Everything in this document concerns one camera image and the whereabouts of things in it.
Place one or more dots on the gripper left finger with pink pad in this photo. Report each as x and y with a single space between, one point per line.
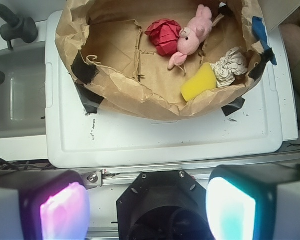
43 205

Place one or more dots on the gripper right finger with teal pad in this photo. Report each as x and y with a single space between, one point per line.
254 202

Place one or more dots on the pink plush bunny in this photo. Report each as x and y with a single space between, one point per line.
191 36

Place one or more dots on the white plastic bin lid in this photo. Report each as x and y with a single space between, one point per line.
111 141

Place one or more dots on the white toy sink basin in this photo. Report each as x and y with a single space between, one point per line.
22 94

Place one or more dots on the yellow sponge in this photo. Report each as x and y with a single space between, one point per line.
205 79

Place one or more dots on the white crumpled paper ball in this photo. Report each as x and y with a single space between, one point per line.
232 64

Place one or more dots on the brown paper bag tray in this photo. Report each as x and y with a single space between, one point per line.
104 46

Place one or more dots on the grey toy faucet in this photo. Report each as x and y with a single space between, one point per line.
17 27

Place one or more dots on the blue masking tape strip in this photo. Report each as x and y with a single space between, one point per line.
260 34

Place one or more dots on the red crumpled paper ball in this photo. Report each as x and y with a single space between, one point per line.
164 35

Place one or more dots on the metal corner bracket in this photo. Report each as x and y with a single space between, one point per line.
92 178

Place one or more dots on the aluminium extrusion rail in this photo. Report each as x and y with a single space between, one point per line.
200 169

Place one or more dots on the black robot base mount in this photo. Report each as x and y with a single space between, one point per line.
163 205

